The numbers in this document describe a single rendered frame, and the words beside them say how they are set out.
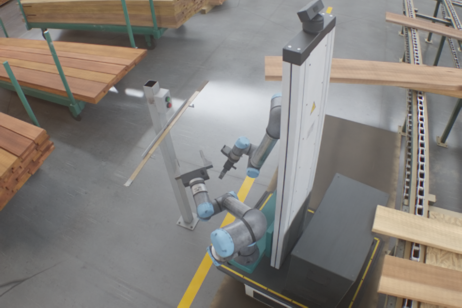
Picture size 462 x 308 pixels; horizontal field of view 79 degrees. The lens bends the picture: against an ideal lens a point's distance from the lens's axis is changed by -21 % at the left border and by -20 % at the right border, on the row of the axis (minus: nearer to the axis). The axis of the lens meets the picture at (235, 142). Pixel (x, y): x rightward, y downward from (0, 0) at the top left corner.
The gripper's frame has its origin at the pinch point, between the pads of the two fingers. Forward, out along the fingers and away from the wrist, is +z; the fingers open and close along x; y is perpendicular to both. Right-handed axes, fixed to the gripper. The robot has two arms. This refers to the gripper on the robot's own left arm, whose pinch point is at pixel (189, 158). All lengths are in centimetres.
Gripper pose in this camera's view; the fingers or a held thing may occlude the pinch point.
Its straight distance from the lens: 174.1
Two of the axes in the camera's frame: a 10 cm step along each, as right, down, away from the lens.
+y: -1.4, -4.8, -8.7
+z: -3.1, -8.1, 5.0
